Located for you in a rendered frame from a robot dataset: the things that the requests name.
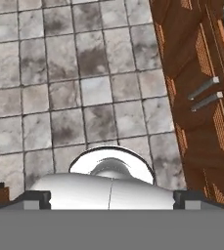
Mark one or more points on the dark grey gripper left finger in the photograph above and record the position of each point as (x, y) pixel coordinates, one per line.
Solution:
(35, 197)

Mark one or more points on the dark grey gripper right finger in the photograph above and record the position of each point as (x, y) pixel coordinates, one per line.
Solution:
(189, 197)

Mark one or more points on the brown wooden cupboard door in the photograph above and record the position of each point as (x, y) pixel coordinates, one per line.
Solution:
(182, 45)
(200, 146)

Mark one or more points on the white rounded object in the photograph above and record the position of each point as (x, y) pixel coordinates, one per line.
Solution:
(94, 192)

